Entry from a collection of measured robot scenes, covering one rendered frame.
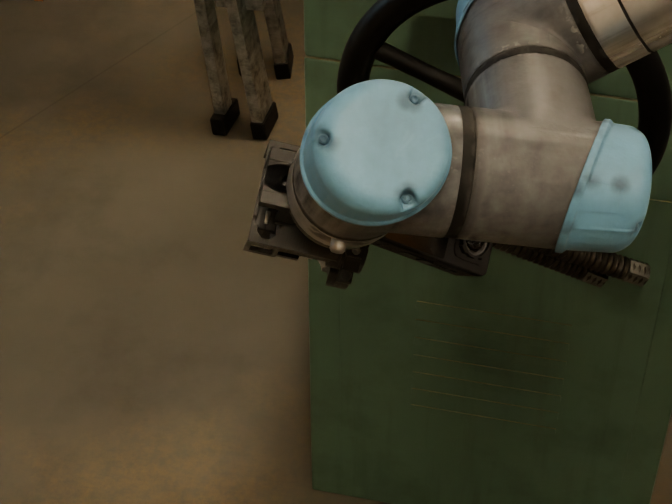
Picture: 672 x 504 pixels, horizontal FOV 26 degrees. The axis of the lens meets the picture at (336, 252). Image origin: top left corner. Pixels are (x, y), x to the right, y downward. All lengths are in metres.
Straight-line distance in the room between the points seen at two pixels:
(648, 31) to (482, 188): 0.16
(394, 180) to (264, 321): 1.46
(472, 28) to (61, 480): 1.26
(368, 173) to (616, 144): 0.15
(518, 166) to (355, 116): 0.10
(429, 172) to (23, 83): 2.01
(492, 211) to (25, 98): 1.95
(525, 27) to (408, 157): 0.16
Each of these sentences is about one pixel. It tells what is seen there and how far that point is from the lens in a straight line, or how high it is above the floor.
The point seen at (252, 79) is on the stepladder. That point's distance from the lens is 2.47.
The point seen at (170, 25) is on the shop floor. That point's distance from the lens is 2.84.
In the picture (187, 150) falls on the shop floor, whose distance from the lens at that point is 2.53.
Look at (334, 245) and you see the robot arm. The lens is 0.87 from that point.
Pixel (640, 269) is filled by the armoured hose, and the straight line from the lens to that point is 1.49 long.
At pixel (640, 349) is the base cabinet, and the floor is 0.37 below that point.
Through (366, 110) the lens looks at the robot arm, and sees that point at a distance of 0.76.
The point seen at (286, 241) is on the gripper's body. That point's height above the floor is 0.92.
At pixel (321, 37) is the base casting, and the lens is 1.48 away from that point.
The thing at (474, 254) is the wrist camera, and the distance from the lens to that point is 0.98.
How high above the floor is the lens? 1.57
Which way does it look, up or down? 43 degrees down
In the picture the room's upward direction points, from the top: straight up
